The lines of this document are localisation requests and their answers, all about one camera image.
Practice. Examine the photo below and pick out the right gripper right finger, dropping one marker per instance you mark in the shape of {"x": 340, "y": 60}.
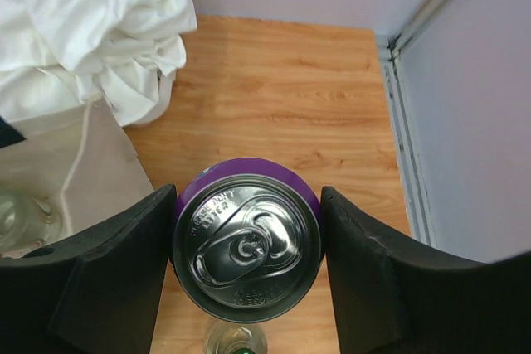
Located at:
{"x": 393, "y": 294}

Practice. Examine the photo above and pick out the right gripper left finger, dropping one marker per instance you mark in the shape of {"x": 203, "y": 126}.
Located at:
{"x": 97, "y": 291}

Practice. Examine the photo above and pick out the chang soda water bottle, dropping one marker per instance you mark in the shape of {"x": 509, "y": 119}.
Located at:
{"x": 233, "y": 338}

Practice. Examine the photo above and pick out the beige canvas tote bag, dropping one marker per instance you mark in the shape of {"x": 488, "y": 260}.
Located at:
{"x": 80, "y": 160}

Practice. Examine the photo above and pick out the white crumpled cloth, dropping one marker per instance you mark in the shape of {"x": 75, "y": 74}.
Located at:
{"x": 59, "y": 54}

